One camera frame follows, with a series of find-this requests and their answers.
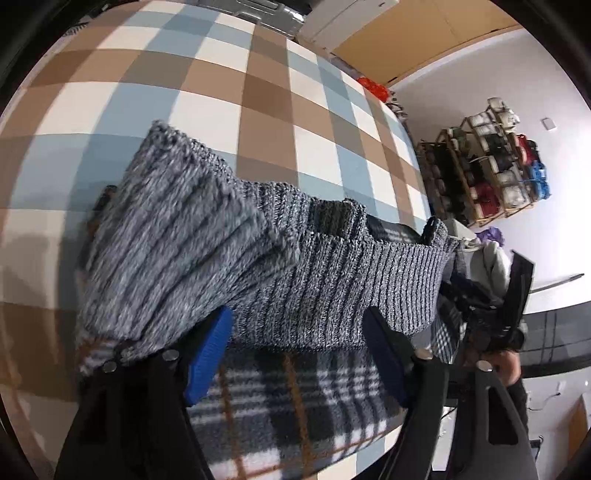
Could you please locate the checkered blue brown bedsheet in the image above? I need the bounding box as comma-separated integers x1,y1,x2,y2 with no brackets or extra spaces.
1,1,429,478

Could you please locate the person right hand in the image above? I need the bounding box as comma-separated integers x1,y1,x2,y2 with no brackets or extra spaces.
482,350,522,387

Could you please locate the wooden door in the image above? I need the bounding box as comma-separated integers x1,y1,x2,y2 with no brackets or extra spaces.
332,0,521,86

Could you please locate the black white plaid cardigan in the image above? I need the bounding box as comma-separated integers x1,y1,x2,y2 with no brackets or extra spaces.
76,122,459,479

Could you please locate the grey folded garment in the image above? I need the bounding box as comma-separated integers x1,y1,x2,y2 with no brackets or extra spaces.
446,220,511,298

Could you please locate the silver aluminium suitcase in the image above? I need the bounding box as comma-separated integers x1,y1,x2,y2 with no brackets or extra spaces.
197,0,311,38

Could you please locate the wooden shoe rack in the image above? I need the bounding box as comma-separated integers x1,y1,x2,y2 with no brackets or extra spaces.
416,97,551,227

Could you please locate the orange plastic bag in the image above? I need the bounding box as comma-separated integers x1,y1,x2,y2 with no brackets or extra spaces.
356,76,391,103

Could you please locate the white upright suitcase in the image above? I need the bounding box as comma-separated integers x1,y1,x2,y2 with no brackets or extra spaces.
298,0,399,51

